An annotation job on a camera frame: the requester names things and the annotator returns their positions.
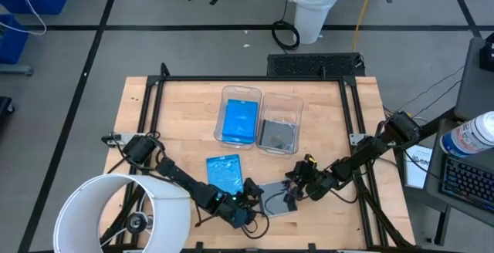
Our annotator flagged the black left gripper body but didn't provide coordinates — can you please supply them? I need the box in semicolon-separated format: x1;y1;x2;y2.
215;192;256;230

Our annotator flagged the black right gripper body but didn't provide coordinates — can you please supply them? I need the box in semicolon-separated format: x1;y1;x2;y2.
287;154;341;203

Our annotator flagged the blue packet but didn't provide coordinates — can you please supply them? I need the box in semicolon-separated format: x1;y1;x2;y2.
205;153;245;197

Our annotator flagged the clear plastic bin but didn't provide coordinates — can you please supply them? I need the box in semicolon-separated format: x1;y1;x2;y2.
213;84;263;150
255;92;305;157

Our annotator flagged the white lamp shade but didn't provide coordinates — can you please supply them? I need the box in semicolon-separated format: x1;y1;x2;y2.
52;173;193;253

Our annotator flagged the white paper sheet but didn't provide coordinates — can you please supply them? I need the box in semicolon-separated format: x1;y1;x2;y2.
402;144;434;190

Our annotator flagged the black perforated computer case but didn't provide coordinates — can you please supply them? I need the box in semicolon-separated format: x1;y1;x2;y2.
266;52;366;78

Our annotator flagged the dark gray desk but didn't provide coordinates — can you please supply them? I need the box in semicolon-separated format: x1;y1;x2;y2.
423;117;494;228

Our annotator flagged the backlit black keyboard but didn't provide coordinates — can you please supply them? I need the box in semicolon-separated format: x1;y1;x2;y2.
439;155;494;213

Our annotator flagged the white canister with blue label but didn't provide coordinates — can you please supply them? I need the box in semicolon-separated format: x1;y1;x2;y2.
439;110;494;159

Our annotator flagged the white trash bin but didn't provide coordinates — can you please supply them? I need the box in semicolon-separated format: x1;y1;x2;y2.
287;0;347;46

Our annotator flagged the gray side table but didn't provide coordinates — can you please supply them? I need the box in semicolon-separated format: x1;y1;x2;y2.
454;36;494;121

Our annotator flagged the black device box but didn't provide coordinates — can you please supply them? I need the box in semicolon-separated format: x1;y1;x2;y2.
479;32;494;73

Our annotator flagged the gray metal base bar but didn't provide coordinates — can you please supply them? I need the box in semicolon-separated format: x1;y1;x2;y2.
0;64;34;77

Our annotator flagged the black metal table frame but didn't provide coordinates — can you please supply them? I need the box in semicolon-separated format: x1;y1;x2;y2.
100;62;417;253

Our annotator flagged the black coiled cable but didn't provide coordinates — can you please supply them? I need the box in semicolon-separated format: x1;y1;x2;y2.
270;0;301;52

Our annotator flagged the yellow cable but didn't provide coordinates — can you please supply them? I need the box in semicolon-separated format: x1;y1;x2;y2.
351;0;378;52

